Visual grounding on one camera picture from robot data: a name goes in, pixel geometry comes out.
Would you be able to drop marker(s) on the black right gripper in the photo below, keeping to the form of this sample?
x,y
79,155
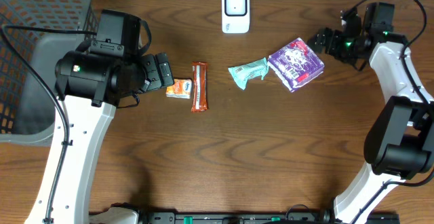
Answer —
x,y
335,35

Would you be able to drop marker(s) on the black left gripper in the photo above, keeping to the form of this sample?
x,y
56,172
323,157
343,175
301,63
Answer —
x,y
156,73

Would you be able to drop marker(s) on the orange tissue pack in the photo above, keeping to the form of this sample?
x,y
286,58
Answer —
x,y
180,89

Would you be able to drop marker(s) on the orange-brown snack bar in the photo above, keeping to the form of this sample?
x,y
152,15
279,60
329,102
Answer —
x,y
200,102

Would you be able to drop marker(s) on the red purple noodle packet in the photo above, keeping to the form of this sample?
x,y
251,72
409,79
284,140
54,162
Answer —
x,y
295,64

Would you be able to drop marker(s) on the teal snack packet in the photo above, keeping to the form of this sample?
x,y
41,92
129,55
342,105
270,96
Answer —
x,y
243,73

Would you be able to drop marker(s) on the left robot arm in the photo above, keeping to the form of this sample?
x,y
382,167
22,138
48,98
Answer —
x,y
90,87

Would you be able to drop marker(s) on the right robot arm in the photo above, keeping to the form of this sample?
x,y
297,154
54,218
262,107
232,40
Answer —
x,y
398,149

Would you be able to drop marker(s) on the white barcode scanner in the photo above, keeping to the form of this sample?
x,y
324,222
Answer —
x,y
235,16

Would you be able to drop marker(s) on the grey plastic mesh basket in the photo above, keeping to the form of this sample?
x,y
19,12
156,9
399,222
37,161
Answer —
x,y
50,29

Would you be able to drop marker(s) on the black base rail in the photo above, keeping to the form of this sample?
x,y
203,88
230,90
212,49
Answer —
x,y
173,218

